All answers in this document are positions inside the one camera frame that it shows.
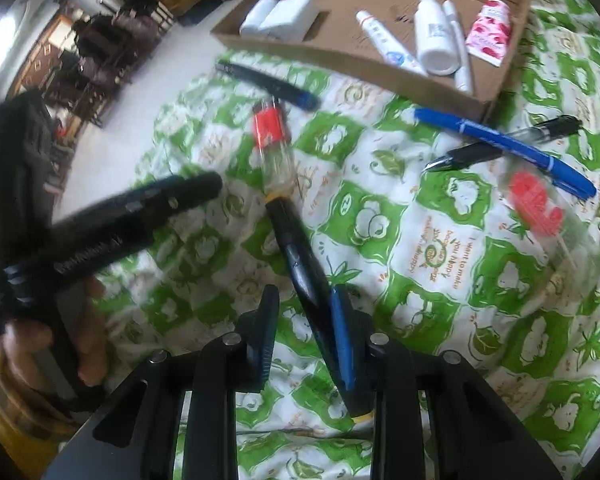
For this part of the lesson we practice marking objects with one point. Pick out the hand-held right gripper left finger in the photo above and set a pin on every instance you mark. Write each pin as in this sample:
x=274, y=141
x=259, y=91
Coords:
x=267, y=332

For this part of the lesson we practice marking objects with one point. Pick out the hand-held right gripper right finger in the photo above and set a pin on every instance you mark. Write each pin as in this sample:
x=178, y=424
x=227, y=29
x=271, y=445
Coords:
x=342, y=340

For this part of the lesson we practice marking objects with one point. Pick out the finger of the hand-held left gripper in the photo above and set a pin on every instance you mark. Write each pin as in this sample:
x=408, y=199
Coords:
x=190, y=192
x=145, y=187

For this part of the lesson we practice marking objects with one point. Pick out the black pen with yellow ends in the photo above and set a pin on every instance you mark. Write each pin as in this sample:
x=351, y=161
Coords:
x=300, y=260

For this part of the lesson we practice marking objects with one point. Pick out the clear tube with red label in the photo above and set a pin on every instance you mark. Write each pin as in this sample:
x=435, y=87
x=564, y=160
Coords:
x=545, y=220
x=270, y=135

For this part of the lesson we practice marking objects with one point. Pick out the white pill bottle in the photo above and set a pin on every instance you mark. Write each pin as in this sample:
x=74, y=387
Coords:
x=257, y=17

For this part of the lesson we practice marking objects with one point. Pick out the white charger plug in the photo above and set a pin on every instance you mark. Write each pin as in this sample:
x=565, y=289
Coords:
x=292, y=17

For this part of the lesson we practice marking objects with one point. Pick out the shallow cardboard tray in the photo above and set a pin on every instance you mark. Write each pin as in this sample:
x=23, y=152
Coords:
x=360, y=35

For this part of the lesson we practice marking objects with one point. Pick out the white ointment tube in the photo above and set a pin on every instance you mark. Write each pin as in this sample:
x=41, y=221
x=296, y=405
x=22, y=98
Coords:
x=387, y=42

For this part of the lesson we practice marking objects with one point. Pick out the blue marker pen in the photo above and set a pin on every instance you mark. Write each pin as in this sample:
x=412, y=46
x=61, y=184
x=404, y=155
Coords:
x=530, y=152

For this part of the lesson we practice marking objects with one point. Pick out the white spray bottle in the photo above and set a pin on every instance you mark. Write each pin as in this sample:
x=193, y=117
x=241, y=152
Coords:
x=435, y=35

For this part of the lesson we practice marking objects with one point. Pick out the black retractable pen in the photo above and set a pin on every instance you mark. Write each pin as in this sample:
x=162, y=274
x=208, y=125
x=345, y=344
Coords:
x=550, y=130

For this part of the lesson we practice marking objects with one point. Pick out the white pen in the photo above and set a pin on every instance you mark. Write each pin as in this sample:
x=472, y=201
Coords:
x=460, y=50

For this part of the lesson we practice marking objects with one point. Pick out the pink floral cream tube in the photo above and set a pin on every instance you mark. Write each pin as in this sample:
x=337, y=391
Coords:
x=490, y=32

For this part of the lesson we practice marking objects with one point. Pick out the person's left forearm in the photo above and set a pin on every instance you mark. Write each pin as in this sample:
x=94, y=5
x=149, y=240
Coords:
x=15, y=410

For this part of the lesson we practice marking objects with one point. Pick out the person's left hand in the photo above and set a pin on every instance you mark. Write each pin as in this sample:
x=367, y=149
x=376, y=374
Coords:
x=92, y=335

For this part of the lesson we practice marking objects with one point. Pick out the green printed blanket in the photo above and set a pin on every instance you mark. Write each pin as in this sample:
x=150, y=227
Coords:
x=430, y=285

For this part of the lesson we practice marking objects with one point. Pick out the wooden chair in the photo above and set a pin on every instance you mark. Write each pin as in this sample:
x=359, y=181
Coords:
x=110, y=60

